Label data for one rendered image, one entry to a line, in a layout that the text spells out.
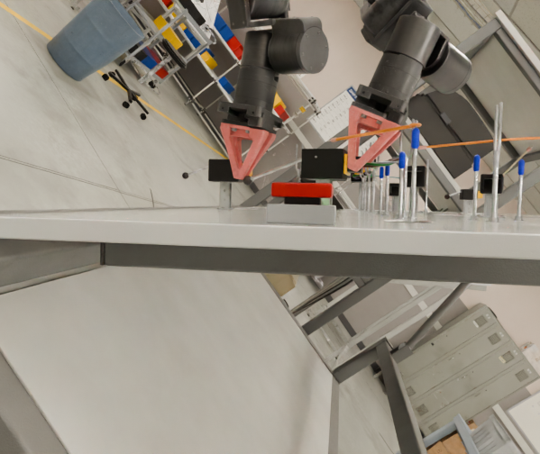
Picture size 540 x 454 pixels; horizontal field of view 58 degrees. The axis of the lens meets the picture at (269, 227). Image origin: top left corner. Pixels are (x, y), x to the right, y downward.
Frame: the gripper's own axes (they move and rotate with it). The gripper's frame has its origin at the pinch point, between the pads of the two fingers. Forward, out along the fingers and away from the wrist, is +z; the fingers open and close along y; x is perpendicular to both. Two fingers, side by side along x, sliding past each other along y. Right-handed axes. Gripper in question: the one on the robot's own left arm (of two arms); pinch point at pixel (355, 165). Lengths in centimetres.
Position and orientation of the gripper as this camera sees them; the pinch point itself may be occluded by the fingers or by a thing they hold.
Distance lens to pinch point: 67.4
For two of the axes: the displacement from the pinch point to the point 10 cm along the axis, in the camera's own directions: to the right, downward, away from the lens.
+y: 2.7, -0.3, 9.6
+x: -8.8, -4.2, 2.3
